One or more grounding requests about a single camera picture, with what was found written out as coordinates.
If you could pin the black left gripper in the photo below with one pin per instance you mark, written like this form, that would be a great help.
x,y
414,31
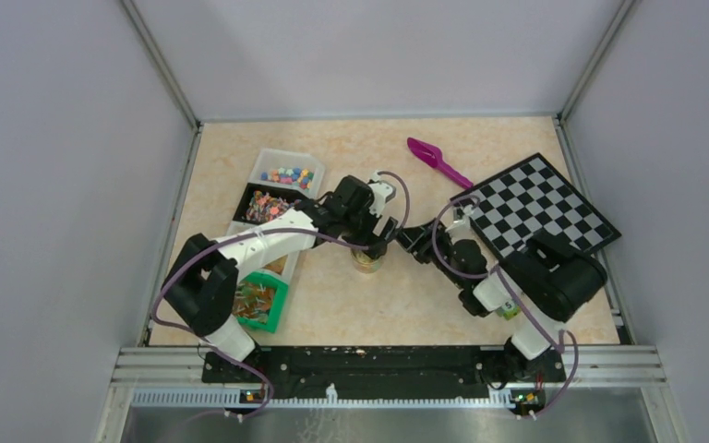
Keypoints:
x,y
369,237

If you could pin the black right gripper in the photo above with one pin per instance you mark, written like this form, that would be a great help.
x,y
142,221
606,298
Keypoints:
x,y
416,240

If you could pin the white round jar lid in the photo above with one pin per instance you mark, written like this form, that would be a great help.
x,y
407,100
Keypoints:
x,y
363,260

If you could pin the magenta plastic scoop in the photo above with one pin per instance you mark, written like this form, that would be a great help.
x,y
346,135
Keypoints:
x,y
432,156

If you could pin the clear glass jar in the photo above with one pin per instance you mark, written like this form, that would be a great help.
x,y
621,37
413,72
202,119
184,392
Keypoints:
x,y
366,271

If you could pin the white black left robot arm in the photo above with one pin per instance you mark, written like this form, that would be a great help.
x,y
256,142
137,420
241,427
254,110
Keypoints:
x,y
201,284

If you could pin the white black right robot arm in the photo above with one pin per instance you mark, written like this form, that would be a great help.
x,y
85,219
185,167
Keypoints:
x,y
548,280

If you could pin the white bin round candies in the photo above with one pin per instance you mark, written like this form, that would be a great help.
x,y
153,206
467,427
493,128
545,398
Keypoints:
x,y
298,171

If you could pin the black bin mixed candies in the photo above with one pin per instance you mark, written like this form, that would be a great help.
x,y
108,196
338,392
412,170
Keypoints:
x,y
263,203

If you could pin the green bin stick candies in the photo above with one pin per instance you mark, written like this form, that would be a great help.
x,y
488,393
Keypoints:
x,y
259,299

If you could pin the white bin orange gummies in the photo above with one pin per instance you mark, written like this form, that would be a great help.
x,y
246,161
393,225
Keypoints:
x,y
282,267

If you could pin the green owl number card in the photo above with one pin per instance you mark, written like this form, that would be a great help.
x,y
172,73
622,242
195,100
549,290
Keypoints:
x,y
508,310

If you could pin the black white chessboard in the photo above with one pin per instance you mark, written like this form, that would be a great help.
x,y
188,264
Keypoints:
x,y
532,196

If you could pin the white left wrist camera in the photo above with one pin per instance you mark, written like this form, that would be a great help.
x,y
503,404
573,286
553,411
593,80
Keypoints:
x,y
383,193

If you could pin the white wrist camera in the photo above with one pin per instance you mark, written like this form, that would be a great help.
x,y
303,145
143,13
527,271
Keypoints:
x,y
383,193
461,220

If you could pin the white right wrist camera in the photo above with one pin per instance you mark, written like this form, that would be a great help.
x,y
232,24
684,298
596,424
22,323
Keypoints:
x,y
461,220

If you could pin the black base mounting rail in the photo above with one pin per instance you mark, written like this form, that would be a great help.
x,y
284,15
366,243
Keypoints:
x,y
385,372

